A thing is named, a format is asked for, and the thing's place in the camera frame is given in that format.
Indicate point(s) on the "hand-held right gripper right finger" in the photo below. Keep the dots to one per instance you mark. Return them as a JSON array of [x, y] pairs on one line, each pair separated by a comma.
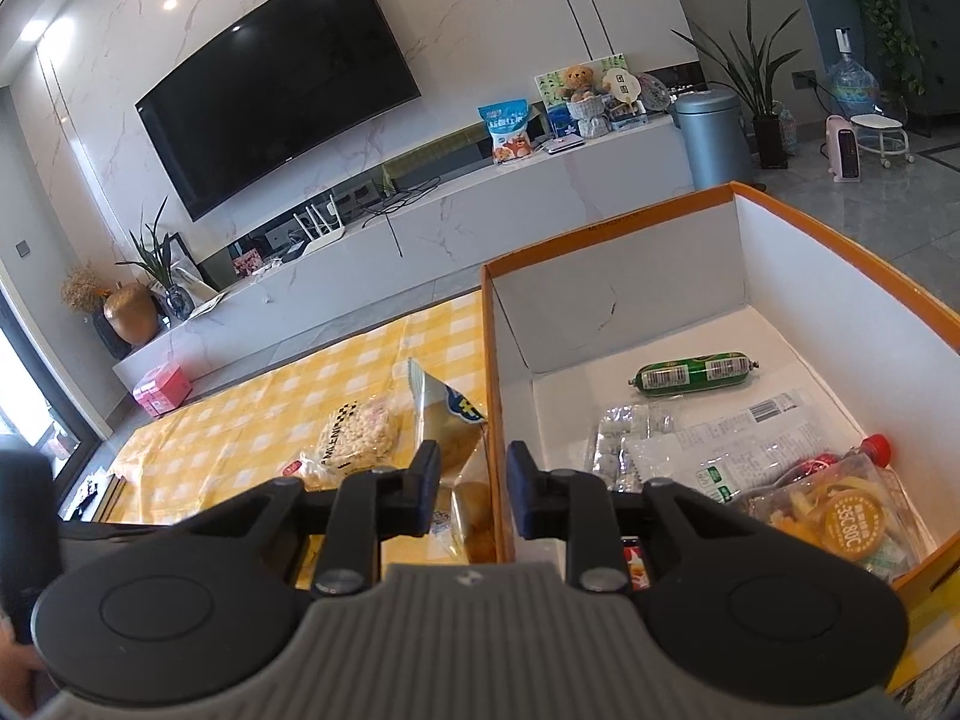
[[521, 495]]

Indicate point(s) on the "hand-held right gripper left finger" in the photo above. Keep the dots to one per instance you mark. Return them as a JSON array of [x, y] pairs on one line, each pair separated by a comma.
[[427, 491]]

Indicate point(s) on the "green sausage stick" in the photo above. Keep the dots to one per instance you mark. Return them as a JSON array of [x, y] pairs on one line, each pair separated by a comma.
[[694, 373]]

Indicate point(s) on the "green snack packet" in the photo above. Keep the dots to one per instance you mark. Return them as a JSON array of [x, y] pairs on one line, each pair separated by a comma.
[[750, 439]]

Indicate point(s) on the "clear yellow chips bag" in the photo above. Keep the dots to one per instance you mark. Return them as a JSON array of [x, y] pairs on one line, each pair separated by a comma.
[[840, 521]]

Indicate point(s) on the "red cap nut bottle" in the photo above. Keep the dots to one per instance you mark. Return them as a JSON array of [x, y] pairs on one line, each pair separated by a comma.
[[874, 451]]

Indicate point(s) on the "orange cardboard box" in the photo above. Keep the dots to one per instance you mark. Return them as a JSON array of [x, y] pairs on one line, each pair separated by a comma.
[[825, 262]]

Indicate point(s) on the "person's left hand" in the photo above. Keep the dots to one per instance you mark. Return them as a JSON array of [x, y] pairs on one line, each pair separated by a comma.
[[16, 679]]

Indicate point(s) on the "clear bread packet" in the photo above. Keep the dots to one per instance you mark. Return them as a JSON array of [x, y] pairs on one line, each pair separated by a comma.
[[472, 517]]

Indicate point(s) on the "dark hardcover book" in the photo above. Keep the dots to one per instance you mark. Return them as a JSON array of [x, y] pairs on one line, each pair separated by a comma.
[[101, 495]]

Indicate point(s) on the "white and blue snack bag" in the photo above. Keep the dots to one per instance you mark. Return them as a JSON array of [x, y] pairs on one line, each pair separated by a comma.
[[446, 412]]

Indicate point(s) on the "clear yellow label snack bag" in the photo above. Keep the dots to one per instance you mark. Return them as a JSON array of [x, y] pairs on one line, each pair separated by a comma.
[[360, 431]]

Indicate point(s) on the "red snack packet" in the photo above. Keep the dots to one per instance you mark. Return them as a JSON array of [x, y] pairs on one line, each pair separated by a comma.
[[636, 562]]

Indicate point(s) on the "pink box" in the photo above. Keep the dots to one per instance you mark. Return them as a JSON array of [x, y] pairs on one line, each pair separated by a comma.
[[163, 390]]

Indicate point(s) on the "dark vase with dried flowers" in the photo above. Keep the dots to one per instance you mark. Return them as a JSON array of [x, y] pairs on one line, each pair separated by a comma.
[[105, 334]]

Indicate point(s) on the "brown round vase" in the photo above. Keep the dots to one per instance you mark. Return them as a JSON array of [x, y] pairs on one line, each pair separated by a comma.
[[131, 315]]

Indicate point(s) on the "glass vase with green plant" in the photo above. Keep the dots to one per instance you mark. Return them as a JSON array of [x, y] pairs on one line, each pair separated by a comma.
[[178, 301]]

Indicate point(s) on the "white router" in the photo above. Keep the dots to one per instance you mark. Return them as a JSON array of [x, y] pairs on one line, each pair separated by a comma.
[[322, 240]]

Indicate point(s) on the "white marble tv console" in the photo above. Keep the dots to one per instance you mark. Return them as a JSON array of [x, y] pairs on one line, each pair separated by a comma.
[[487, 210]]

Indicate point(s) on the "small red card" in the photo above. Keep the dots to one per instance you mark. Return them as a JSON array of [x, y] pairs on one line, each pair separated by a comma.
[[247, 264]]

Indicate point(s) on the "white woven basket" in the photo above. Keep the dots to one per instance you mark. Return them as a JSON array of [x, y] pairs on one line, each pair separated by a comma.
[[589, 120]]

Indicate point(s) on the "grey trash bin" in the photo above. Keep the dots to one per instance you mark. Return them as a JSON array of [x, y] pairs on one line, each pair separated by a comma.
[[709, 142]]

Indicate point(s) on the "brown teddy bear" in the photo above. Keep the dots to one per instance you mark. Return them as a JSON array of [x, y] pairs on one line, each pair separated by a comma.
[[579, 82]]

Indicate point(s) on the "round paper fan sign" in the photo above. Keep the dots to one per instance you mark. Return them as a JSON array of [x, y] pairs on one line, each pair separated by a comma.
[[626, 88]]

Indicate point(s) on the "black television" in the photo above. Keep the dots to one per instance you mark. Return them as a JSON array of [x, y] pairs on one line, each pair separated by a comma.
[[277, 90]]

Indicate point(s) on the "potted green plant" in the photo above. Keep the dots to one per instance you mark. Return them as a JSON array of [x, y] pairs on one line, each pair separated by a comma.
[[769, 135]]

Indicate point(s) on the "pink space heater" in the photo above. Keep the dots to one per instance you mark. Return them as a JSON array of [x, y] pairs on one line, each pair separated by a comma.
[[844, 154]]

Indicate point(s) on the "white round stool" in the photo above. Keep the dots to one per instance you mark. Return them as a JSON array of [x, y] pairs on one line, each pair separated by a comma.
[[885, 127]]

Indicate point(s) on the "blue water jug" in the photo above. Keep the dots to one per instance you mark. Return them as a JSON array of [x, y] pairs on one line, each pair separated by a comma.
[[851, 82]]

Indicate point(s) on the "white picture frame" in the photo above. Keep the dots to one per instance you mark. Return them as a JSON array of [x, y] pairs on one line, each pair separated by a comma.
[[196, 262]]

